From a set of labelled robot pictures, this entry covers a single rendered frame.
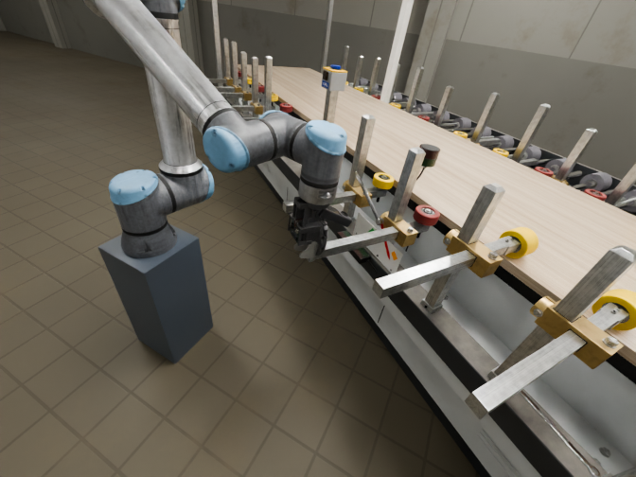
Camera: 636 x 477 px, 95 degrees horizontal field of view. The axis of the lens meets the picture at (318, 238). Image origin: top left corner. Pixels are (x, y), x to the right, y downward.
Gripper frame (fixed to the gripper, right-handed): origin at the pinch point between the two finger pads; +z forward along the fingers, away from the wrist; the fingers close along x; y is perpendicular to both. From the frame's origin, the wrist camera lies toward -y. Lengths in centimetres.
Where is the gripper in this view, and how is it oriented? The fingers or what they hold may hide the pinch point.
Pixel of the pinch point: (312, 257)
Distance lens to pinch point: 84.5
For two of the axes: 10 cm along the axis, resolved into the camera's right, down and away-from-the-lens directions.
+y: -8.8, 1.6, -4.4
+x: 4.5, 5.9, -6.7
